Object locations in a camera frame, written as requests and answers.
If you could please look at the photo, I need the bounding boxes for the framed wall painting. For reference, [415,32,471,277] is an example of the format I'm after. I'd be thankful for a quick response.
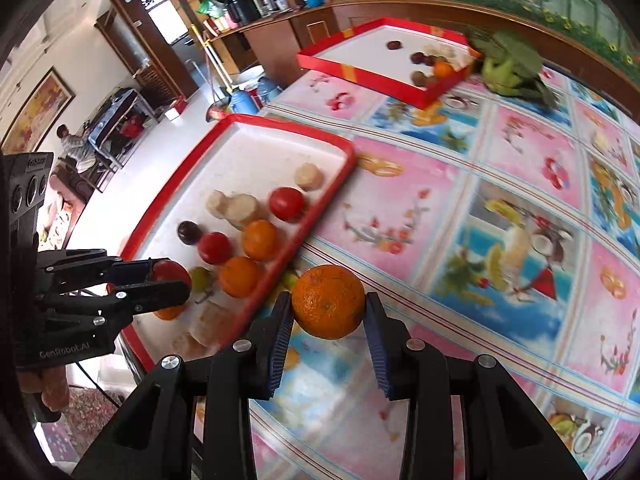
[1,67,77,153]

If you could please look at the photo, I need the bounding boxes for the blue thermos jug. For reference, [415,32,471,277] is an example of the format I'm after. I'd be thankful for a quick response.
[229,87,261,115]

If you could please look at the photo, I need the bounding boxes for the black kettle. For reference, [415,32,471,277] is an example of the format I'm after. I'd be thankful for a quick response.
[227,0,256,25]

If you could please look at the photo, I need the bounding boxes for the red-rimmed white tray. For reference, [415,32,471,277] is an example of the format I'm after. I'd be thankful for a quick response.
[117,114,358,373]

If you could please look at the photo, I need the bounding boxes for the red tomato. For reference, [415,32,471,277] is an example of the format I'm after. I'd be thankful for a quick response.
[268,186,307,223]
[152,259,192,291]
[196,231,233,266]

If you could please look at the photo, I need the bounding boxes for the red cardboard box lid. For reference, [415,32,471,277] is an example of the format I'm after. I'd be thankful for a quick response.
[296,16,476,110]

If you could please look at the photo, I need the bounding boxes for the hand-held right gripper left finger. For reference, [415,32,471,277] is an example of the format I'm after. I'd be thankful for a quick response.
[72,290,296,480]

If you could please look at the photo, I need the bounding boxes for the broom with red head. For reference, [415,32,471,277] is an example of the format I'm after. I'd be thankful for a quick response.
[189,25,236,123]

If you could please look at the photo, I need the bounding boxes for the small green plum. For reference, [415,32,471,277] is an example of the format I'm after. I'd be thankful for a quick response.
[189,266,215,293]

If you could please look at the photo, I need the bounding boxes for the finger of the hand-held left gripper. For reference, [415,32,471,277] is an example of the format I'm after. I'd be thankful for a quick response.
[37,249,168,295]
[35,280,192,342]

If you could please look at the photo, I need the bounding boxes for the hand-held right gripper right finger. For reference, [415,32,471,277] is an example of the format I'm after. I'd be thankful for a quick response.
[362,291,588,480]

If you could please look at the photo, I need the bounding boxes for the green bok choy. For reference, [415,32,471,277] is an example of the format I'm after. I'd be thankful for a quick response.
[467,27,558,108]

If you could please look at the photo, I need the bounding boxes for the person's left hand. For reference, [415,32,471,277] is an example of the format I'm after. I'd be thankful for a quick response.
[19,364,70,413]

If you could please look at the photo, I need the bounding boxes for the grey-blue thermos jug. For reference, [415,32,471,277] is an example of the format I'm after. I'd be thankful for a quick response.
[256,77,283,106]

